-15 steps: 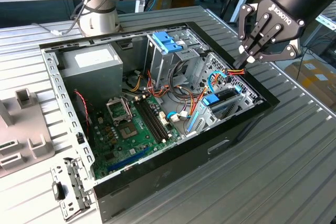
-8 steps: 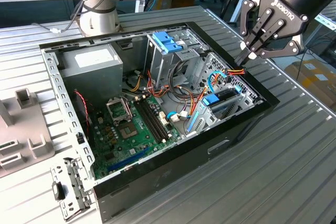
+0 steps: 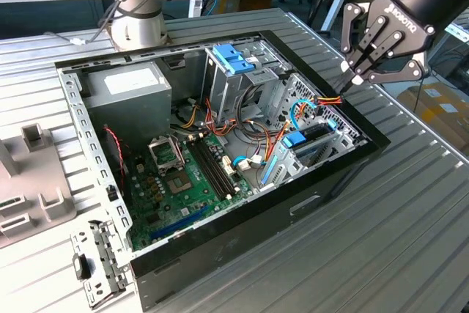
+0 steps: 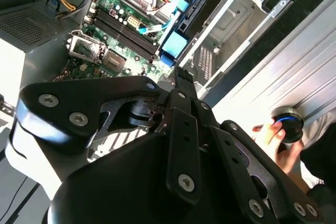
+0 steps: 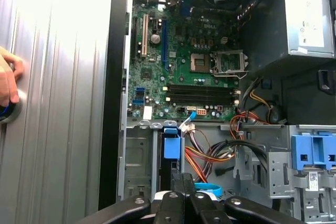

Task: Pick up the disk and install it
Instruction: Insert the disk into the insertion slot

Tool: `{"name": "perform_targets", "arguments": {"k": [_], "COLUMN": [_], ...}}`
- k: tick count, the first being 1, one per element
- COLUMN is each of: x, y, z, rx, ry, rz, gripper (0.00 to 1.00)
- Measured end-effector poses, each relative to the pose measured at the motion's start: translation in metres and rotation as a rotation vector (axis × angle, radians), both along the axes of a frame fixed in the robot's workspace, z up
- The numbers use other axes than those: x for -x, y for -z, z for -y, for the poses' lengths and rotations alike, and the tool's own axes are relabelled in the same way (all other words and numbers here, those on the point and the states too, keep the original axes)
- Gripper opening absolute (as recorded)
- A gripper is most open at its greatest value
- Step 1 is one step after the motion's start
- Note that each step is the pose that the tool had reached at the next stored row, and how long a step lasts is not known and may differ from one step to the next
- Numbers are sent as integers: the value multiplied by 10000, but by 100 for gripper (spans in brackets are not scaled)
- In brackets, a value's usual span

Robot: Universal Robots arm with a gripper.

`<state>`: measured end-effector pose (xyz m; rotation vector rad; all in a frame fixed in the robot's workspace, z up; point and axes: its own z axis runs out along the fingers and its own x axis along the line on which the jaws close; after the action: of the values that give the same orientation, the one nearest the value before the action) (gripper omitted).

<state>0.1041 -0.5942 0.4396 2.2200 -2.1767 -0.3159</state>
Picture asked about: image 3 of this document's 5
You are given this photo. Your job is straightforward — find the grey power supply box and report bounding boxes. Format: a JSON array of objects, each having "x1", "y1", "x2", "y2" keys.
[{"x1": 83, "y1": 60, "x2": 173, "y2": 145}]

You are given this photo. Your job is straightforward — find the black wire bundle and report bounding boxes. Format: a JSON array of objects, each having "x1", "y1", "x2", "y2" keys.
[{"x1": 236, "y1": 84, "x2": 287, "y2": 141}]

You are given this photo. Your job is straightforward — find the brown cardboard floor boxes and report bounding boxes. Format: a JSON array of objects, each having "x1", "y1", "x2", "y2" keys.
[{"x1": 397, "y1": 78, "x2": 469, "y2": 152}]

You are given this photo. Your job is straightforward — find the blue wire with white tag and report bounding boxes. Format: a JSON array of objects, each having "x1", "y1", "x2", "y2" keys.
[{"x1": 232, "y1": 155, "x2": 265, "y2": 172}]

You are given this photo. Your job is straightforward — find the hard disk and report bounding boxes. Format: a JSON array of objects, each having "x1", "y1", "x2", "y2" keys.
[{"x1": 259, "y1": 117, "x2": 338, "y2": 186}]

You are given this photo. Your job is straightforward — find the white metal shelf rack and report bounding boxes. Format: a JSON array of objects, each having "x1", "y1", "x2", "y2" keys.
[{"x1": 353, "y1": 8, "x2": 469, "y2": 68}]

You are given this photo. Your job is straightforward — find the metal socket cover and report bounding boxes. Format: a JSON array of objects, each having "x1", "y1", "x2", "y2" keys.
[{"x1": 146, "y1": 136, "x2": 185, "y2": 175}]

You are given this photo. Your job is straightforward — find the metal disk bay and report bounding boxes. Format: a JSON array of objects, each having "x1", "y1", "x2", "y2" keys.
[{"x1": 256, "y1": 122, "x2": 367, "y2": 193}]

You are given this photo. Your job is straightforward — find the red black twisted wire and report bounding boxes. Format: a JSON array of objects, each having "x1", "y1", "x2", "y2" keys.
[{"x1": 102, "y1": 125, "x2": 129, "y2": 182}]

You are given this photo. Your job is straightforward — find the blue data wire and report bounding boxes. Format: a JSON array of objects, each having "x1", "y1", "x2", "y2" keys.
[{"x1": 287, "y1": 97, "x2": 318, "y2": 130}]

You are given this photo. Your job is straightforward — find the black open PC case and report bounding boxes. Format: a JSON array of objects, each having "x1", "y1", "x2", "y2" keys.
[{"x1": 53, "y1": 29, "x2": 391, "y2": 313}]

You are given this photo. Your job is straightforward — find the colourful power supply wire bundle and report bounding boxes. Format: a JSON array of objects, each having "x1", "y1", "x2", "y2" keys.
[{"x1": 175, "y1": 98, "x2": 241, "y2": 140}]

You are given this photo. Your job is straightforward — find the black plastic case latch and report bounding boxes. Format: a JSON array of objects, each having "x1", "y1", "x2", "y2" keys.
[{"x1": 72, "y1": 253, "x2": 92, "y2": 281}]

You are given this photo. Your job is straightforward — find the socket locking lever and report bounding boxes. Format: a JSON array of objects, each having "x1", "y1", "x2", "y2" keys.
[{"x1": 171, "y1": 136, "x2": 185, "y2": 167}]

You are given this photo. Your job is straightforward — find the blue plastic drive latch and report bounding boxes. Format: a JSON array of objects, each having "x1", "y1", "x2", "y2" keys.
[{"x1": 211, "y1": 44, "x2": 254, "y2": 76}]

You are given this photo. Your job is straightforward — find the grey metal drive cage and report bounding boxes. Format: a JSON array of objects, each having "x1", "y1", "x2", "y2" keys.
[{"x1": 200, "y1": 40, "x2": 294, "y2": 127}]

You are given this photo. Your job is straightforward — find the CPU socket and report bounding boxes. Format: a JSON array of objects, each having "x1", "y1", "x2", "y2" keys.
[{"x1": 163, "y1": 169, "x2": 193, "y2": 195}]

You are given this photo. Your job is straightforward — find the black RAM slot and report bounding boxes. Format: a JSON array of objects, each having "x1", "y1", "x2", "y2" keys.
[
  {"x1": 194, "y1": 139, "x2": 231, "y2": 199},
  {"x1": 204, "y1": 136, "x2": 237, "y2": 195},
  {"x1": 189, "y1": 139, "x2": 227, "y2": 201},
  {"x1": 199, "y1": 137, "x2": 234, "y2": 197}
]

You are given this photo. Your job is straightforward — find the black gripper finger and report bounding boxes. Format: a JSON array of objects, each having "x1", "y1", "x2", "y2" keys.
[
  {"x1": 342, "y1": 32, "x2": 425, "y2": 93},
  {"x1": 337, "y1": 2, "x2": 388, "y2": 91}
]

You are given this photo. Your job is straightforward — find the grey parts rack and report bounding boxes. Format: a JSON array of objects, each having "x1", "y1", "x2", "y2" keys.
[{"x1": 0, "y1": 125, "x2": 77, "y2": 251}]

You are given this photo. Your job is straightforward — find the orange yellow red power wire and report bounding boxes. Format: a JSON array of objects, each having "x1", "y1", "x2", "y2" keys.
[{"x1": 264, "y1": 93, "x2": 343, "y2": 163}]

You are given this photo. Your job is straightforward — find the white board connector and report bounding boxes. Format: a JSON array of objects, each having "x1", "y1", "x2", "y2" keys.
[{"x1": 221, "y1": 155, "x2": 236, "y2": 177}]

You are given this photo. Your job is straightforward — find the green motherboard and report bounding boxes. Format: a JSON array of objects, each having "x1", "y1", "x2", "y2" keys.
[{"x1": 124, "y1": 133, "x2": 256, "y2": 251}]

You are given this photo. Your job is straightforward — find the blue expansion slot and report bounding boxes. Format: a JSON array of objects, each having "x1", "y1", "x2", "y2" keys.
[{"x1": 149, "y1": 205, "x2": 212, "y2": 240}]

